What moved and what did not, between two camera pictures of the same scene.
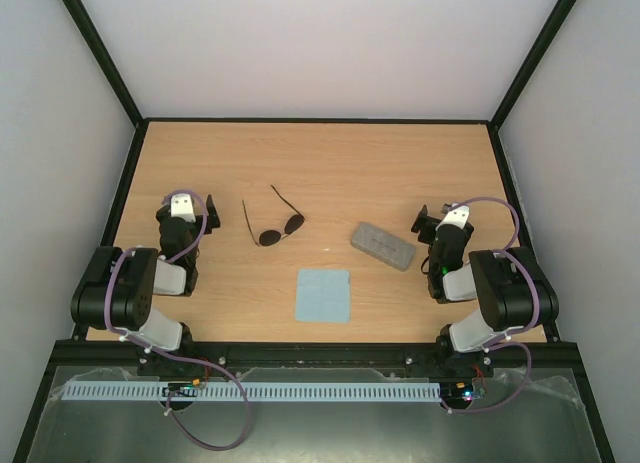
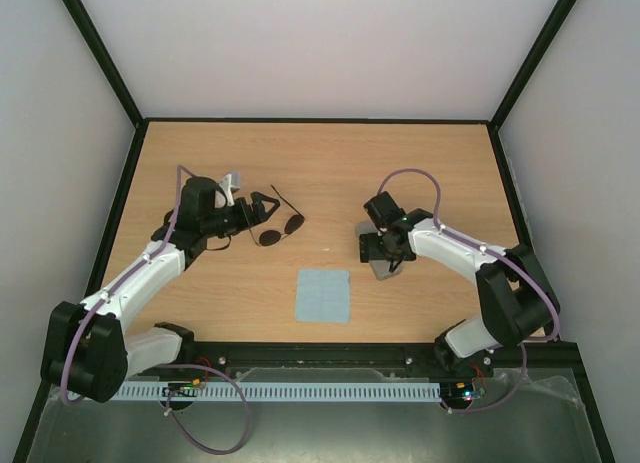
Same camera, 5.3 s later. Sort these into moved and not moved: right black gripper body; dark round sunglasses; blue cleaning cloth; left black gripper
Moved: left black gripper; right black gripper body
Not moved: dark round sunglasses; blue cleaning cloth
